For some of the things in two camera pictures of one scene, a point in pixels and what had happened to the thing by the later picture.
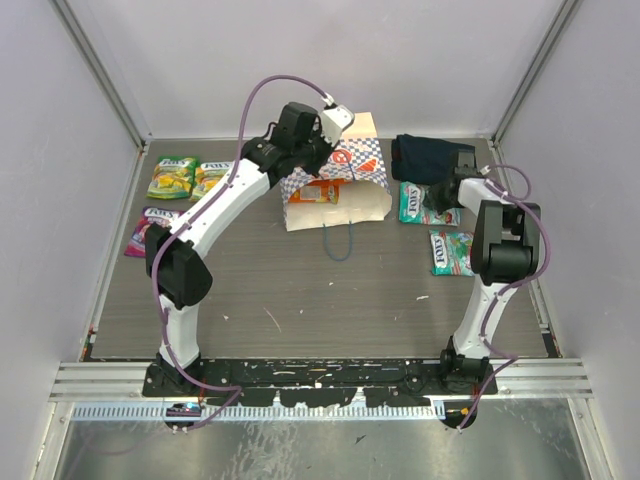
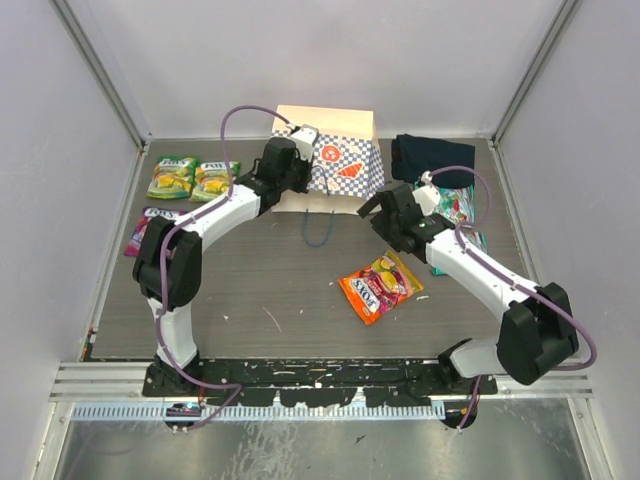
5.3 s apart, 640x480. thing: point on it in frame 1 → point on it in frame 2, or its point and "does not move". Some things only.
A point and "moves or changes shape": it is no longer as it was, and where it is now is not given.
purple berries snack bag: [136, 245] does not move
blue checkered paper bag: [358, 163] moves or changes shape
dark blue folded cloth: [422, 160] does not move
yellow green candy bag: [206, 175] does not move
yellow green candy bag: [173, 177] does not move
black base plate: [312, 383] does not move
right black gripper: [433, 201] → [378, 223]
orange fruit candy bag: [319, 191] → [378, 288]
